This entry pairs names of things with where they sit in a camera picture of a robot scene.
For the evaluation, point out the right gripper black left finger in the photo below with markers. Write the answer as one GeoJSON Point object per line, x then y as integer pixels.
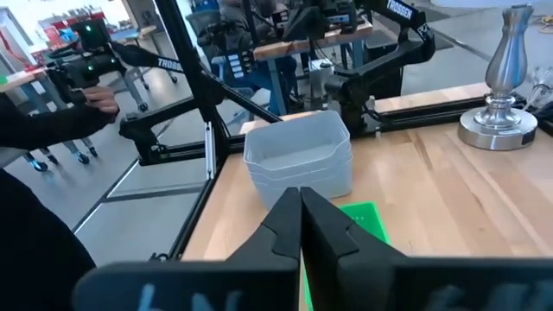
{"type": "Point", "coordinates": [259, 281]}

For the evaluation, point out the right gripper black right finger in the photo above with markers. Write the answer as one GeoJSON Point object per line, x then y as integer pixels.
{"type": "Point", "coordinates": [367, 281]}

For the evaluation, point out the green plastic basket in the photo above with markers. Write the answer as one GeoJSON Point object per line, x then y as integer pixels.
{"type": "Point", "coordinates": [367, 220]}

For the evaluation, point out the light grey plastic basket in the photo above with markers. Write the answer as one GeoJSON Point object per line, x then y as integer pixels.
{"type": "Point", "coordinates": [298, 142]}
{"type": "Point", "coordinates": [259, 173]}
{"type": "Point", "coordinates": [319, 190]}

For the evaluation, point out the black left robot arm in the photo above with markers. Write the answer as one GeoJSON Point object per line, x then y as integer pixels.
{"type": "Point", "coordinates": [389, 56]}

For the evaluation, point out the silver lamp with white shade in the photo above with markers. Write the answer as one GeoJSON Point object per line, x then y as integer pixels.
{"type": "Point", "coordinates": [497, 125]}

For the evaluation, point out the office chair base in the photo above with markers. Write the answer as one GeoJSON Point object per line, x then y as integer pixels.
{"type": "Point", "coordinates": [82, 156]}
{"type": "Point", "coordinates": [138, 93]}

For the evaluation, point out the person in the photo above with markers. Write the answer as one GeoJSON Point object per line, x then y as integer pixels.
{"type": "Point", "coordinates": [34, 242]}
{"type": "Point", "coordinates": [242, 30]}

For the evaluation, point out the wooden table with blue legs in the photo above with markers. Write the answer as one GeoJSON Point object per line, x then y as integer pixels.
{"type": "Point", "coordinates": [302, 45]}

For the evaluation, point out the person's hand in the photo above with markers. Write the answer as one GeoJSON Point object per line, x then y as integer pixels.
{"type": "Point", "coordinates": [101, 100]}

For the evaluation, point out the silver metal bracket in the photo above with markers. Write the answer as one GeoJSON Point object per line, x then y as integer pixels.
{"type": "Point", "coordinates": [210, 151]}

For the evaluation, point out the black aluminium frame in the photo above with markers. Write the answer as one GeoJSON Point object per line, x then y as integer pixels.
{"type": "Point", "coordinates": [190, 65]}

